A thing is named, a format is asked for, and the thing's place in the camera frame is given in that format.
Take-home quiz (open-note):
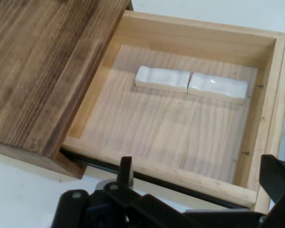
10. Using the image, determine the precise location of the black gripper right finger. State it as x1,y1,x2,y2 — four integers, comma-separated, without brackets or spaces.
260,154,285,228

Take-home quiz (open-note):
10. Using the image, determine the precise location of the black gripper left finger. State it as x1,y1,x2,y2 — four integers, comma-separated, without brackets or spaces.
52,156,186,228

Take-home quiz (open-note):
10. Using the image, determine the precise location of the light wooden drawer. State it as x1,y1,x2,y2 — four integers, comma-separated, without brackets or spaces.
59,9,285,214

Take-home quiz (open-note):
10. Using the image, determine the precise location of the white ceramic cutlery rest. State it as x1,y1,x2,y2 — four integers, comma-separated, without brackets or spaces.
134,65,191,94
187,72,249,105

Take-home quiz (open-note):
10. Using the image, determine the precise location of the dark wooden cabinet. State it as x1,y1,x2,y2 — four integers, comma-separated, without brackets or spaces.
0,0,135,180

